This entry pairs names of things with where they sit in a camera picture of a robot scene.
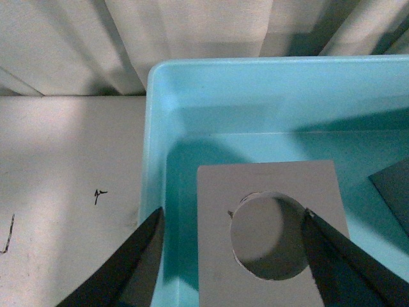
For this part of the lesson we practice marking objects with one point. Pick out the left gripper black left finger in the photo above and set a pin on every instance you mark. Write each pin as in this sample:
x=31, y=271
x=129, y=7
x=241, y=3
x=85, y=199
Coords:
x=129, y=276

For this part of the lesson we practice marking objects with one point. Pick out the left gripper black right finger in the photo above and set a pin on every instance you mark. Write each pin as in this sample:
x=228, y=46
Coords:
x=345, y=275

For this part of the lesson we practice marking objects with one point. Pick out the gray cube with round hole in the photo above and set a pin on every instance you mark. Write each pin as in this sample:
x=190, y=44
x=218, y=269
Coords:
x=250, y=247

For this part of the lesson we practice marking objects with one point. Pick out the gray cube with square hole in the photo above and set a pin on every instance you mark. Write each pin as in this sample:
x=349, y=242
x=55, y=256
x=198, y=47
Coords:
x=392, y=184

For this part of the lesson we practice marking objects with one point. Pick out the light blue plastic box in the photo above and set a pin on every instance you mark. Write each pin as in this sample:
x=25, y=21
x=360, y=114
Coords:
x=351, y=110

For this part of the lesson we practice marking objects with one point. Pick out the white pleated curtain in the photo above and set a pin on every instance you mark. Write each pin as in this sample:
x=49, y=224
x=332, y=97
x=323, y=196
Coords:
x=81, y=48

